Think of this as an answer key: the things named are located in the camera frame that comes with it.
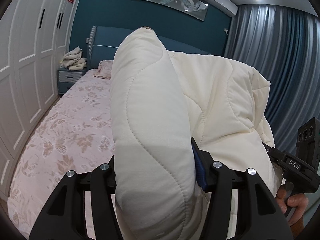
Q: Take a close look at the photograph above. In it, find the cream quilted comforter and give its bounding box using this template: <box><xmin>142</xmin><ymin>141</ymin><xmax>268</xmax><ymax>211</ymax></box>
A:
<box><xmin>110</xmin><ymin>27</ymin><xmax>283</xmax><ymax>239</ymax></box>

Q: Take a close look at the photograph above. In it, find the cream folded clothes pile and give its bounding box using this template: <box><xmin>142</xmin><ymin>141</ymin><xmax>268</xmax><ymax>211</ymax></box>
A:
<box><xmin>60</xmin><ymin>47</ymin><xmax>87</xmax><ymax>71</ymax></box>

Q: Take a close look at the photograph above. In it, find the person's right hand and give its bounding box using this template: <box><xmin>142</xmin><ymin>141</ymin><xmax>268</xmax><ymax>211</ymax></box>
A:
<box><xmin>275</xmin><ymin>185</ymin><xmax>309</xmax><ymax>226</ymax></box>

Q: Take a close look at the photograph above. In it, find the pink butterfly bedspread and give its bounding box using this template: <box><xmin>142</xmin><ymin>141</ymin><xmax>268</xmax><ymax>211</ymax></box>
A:
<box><xmin>8</xmin><ymin>69</ymin><xmax>114</xmax><ymax>238</ymax></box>

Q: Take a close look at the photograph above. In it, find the grey blue curtain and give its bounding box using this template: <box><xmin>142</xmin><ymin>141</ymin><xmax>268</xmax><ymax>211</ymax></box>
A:
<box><xmin>224</xmin><ymin>4</ymin><xmax>319</xmax><ymax>153</ymax></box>

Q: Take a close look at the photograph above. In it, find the grey nightstand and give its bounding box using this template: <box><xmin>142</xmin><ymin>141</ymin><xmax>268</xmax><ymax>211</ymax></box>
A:
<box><xmin>57</xmin><ymin>67</ymin><xmax>87</xmax><ymax>95</ymax></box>

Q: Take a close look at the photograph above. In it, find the pink butterfly pillow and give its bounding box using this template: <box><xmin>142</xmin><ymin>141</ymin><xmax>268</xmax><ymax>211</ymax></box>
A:
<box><xmin>94</xmin><ymin>60</ymin><xmax>113</xmax><ymax>79</ymax></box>

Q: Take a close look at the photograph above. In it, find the blue upholstered headboard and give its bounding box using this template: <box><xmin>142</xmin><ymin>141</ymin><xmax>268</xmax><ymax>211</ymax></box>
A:
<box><xmin>87</xmin><ymin>26</ymin><xmax>210</xmax><ymax>70</ymax></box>

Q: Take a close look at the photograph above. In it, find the white wardrobe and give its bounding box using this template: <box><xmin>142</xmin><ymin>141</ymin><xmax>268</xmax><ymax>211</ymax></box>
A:
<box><xmin>1</xmin><ymin>0</ymin><xmax>79</xmax><ymax>200</ymax></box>

